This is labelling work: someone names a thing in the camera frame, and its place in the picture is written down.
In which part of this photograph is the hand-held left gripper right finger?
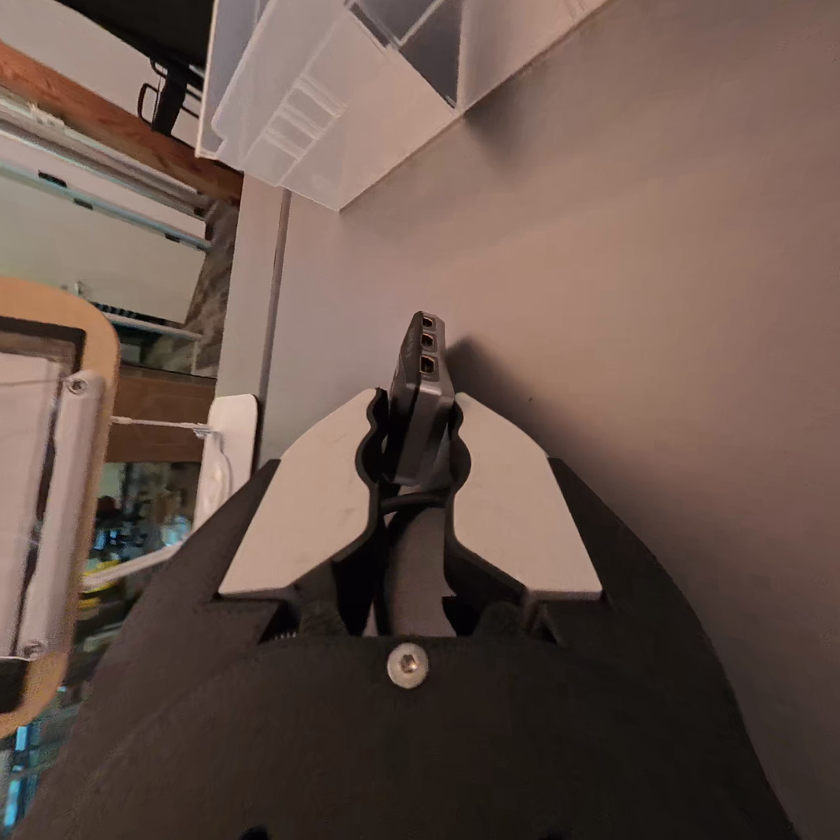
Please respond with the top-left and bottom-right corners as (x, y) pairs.
(445, 392), (603, 600)

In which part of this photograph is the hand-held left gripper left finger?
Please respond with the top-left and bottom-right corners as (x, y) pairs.
(217, 387), (389, 600)

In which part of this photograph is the black hub cable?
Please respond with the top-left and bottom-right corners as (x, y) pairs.
(373, 484), (455, 634)

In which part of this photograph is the grey hdmi hub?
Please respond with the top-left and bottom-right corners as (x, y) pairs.
(382, 310), (455, 488)

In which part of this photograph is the clear plastic bin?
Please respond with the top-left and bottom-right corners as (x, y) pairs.
(196, 0), (618, 212)

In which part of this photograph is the wooden framed instruction sign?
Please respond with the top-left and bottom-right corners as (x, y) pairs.
(0, 276), (123, 737)

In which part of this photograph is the aluminium framed whiteboard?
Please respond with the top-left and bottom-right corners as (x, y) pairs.
(0, 85), (214, 329)

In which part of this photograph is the black metal stool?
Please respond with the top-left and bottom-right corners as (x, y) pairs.
(136, 58), (204, 132)

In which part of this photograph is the wooden beam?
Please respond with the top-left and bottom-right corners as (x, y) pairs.
(0, 39), (244, 204)

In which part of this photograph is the black partition panel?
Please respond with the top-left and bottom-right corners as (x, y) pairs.
(56, 0), (217, 67)

